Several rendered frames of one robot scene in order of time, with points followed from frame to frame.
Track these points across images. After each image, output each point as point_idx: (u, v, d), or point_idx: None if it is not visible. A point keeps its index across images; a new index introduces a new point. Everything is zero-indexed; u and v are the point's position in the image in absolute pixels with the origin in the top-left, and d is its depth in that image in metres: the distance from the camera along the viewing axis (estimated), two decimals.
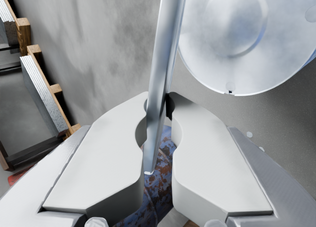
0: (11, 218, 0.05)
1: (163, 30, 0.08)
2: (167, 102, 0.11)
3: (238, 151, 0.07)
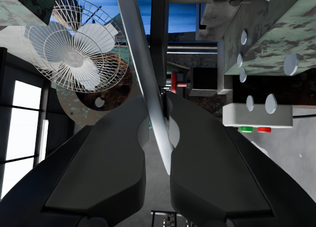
0: (14, 217, 0.05)
1: (131, 29, 0.08)
2: (164, 102, 0.11)
3: (235, 151, 0.07)
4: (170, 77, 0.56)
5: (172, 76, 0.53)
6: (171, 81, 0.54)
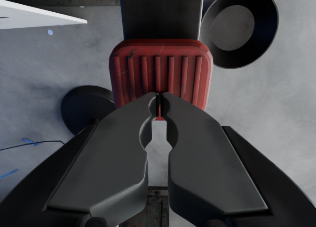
0: (17, 215, 0.05)
1: None
2: (161, 102, 0.11)
3: (233, 150, 0.07)
4: (131, 87, 0.13)
5: (139, 42, 0.12)
6: (159, 50, 0.12)
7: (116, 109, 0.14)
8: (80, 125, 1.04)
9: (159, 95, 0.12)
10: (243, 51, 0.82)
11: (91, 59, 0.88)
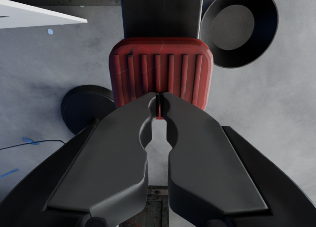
0: (17, 215, 0.05)
1: None
2: (161, 102, 0.11)
3: (233, 150, 0.07)
4: (131, 86, 0.13)
5: (139, 41, 0.12)
6: (159, 49, 0.12)
7: (116, 108, 0.14)
8: (80, 124, 1.04)
9: (159, 95, 0.12)
10: (243, 50, 0.83)
11: (91, 58, 0.88)
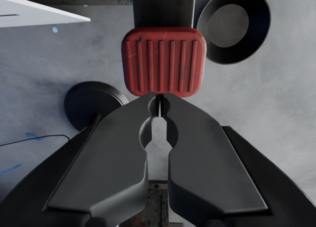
0: (17, 215, 0.05)
1: None
2: (161, 102, 0.11)
3: (233, 150, 0.07)
4: (139, 67, 0.16)
5: (146, 29, 0.15)
6: (162, 36, 0.15)
7: (126, 87, 0.17)
8: (82, 119, 1.08)
9: (159, 95, 0.12)
10: (238, 47, 0.87)
11: (94, 55, 0.92)
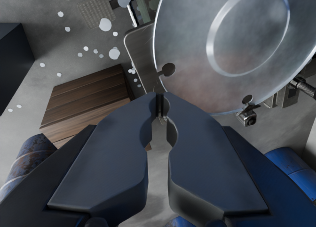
0: (17, 215, 0.05)
1: None
2: (161, 102, 0.11)
3: (233, 150, 0.07)
4: None
5: None
6: None
7: None
8: None
9: (159, 95, 0.12)
10: None
11: None
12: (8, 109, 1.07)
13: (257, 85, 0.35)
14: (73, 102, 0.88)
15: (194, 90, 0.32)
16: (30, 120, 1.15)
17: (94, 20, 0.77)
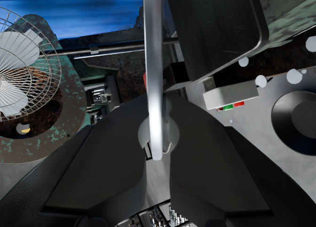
0: (15, 216, 0.05)
1: None
2: (163, 102, 0.11)
3: (234, 151, 0.07)
4: (145, 77, 0.56)
5: None
6: None
7: (143, 74, 0.58)
8: None
9: None
10: (294, 133, 0.95)
11: None
12: None
13: None
14: None
15: None
16: None
17: None
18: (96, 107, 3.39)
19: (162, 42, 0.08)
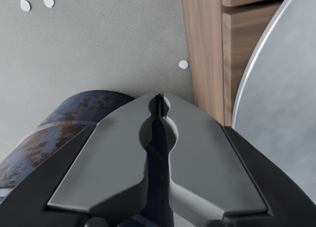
0: (17, 215, 0.05)
1: None
2: (161, 102, 0.11)
3: (233, 150, 0.07)
4: None
5: None
6: None
7: None
8: None
9: (159, 95, 0.12)
10: None
11: None
12: None
13: (310, 180, 0.18)
14: None
15: (304, 59, 0.12)
16: (87, 48, 0.47)
17: None
18: None
19: (233, 119, 0.14)
